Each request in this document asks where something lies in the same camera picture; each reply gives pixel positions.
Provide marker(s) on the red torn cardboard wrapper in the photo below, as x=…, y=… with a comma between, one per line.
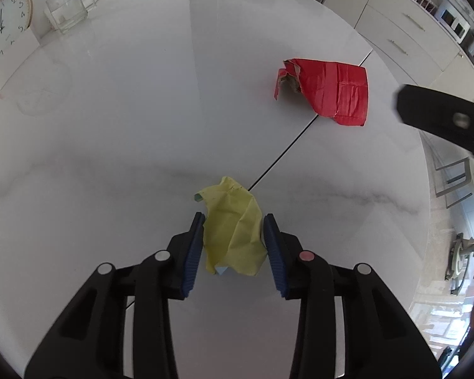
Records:
x=335, y=90

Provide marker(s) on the clear glass container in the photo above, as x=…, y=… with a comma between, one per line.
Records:
x=68, y=13

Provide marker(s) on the metal frame stool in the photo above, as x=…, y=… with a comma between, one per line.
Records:
x=453, y=173

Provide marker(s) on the white drawer cabinet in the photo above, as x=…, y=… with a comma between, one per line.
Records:
x=429, y=43

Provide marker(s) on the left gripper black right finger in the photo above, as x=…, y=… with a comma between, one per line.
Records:
x=350, y=324

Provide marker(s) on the round white wall clock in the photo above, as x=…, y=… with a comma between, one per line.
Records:
x=15, y=18

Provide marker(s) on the yellow paper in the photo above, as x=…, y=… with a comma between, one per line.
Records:
x=232, y=229

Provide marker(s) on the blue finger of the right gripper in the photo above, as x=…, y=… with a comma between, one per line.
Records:
x=441, y=114

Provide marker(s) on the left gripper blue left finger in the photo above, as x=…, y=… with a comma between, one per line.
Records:
x=87, y=339

